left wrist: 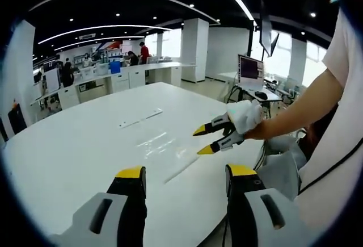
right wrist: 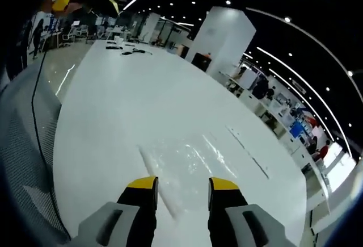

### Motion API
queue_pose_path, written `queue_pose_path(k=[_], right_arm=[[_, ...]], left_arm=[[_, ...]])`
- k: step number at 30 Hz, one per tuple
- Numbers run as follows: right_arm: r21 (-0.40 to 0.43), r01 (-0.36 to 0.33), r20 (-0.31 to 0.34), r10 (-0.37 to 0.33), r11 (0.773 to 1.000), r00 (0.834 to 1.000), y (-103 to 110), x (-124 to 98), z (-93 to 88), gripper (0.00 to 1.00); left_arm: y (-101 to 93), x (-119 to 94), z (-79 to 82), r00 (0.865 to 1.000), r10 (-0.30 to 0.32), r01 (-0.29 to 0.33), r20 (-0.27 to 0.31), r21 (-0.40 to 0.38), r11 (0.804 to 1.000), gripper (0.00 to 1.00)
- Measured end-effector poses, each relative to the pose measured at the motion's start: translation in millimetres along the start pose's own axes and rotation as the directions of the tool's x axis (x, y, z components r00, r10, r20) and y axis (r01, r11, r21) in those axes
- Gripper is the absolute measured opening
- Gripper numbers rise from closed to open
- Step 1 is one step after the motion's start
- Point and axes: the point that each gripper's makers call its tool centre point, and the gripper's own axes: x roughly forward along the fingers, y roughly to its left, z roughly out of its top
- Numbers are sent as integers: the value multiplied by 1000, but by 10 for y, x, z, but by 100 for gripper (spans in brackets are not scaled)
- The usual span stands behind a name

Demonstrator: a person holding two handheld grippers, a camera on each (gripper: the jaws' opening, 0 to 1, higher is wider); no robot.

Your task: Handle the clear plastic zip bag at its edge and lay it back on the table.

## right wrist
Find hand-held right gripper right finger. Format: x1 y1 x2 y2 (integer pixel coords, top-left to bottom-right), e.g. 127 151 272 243
207 176 296 247

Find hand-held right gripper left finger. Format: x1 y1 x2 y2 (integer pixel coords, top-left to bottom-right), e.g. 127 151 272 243
73 175 159 247

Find clear food packaging bag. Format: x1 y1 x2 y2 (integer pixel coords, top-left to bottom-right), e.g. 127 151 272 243
181 134 238 180
137 144 217 220

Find row of white desks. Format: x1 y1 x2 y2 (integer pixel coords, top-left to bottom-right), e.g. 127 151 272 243
217 70 331 210

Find blue box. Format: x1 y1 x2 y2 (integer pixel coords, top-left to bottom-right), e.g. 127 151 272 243
291 121 305 139

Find person's grey trousers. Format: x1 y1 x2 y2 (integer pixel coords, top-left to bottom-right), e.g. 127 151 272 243
0 110 71 247

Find black cabinet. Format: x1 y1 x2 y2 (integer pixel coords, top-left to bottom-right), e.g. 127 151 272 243
191 53 212 72

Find white square pillar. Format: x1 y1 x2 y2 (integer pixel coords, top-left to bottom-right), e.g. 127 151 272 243
185 6 256 75

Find white cabinet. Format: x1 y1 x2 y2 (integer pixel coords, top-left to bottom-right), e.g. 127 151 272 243
240 68 259 89

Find black cable on table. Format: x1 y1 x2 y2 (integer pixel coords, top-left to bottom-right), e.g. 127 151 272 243
131 47 153 56

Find black cable on shirt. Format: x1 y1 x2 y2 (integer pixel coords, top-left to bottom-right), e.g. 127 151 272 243
30 49 62 231

